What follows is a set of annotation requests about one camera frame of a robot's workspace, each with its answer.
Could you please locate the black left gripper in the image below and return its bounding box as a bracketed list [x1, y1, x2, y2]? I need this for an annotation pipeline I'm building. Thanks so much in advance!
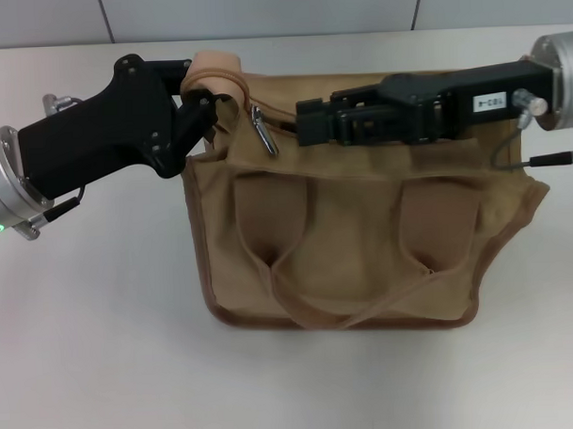
[14, 50, 225, 202]

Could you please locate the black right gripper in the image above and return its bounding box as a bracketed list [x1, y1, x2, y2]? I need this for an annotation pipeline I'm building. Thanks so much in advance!
[294, 56, 562, 151]

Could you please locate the khaki canvas food bag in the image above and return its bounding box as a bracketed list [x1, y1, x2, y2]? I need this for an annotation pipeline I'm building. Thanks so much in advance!
[176, 38, 556, 338]

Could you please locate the silver metal zipper pull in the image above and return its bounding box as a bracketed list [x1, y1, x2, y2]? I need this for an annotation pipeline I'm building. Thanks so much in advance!
[248, 103, 280, 158]

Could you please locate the left arm connector cable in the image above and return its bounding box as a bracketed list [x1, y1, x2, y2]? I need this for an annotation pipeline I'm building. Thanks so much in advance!
[40, 90, 89, 220]

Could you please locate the arm connector cable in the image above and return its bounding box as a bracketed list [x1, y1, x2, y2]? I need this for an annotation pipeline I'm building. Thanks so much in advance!
[487, 85, 573, 172]
[40, 90, 89, 220]

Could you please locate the right arm connector cable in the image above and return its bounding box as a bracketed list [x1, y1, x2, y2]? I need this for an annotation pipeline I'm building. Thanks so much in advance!
[487, 85, 573, 172]

